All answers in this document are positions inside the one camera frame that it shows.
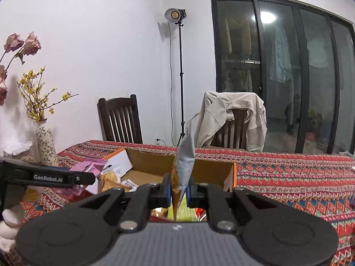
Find green silver snack packet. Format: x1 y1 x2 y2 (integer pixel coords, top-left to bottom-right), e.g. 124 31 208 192
170 120 196 222

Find red patterned tablecloth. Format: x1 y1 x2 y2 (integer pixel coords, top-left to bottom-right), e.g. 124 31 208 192
0 140 355 266

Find floral ceramic vase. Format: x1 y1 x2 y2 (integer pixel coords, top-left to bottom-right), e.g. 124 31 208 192
35 119 59 167

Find person's left hand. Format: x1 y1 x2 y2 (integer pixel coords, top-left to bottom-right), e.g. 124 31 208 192
0 203 26 252

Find beige jacket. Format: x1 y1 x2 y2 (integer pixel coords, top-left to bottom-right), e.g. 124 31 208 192
194 91 267 153

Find white snack packet yellow band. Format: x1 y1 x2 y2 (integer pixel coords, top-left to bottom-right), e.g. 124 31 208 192
120 180 139 192

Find red cardboard box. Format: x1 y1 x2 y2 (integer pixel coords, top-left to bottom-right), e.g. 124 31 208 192
85 147 237 197

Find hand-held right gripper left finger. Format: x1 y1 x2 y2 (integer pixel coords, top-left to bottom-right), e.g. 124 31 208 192
71 173 172 233

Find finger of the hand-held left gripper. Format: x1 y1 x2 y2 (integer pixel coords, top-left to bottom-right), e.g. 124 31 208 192
71 172 96 187

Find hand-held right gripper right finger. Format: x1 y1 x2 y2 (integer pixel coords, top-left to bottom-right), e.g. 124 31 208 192
186 181 280 233

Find black studio light stand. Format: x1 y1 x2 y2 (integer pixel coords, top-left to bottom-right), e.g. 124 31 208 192
164 8 187 147

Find pink snack packet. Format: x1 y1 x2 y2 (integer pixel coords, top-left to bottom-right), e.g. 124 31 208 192
59 156 108 198

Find bright green snack packet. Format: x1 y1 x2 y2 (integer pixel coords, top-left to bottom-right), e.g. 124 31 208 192
166 203 198 223

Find light blue hanging shirt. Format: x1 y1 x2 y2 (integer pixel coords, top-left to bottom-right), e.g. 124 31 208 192
274 25 293 84

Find dark wooden chair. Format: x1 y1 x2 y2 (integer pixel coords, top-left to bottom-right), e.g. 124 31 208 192
209 108 249 150
97 94 143 144

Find pink artificial flowers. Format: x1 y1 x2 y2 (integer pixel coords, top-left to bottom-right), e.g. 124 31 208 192
0 32 42 106

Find yellow flower branches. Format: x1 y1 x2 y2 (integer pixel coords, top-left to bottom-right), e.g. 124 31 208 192
17 66 79 122

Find white jar cover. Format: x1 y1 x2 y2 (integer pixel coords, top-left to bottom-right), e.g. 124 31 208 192
3 141 33 157

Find black framed glass door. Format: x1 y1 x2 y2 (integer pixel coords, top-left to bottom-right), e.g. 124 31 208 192
211 0 355 156

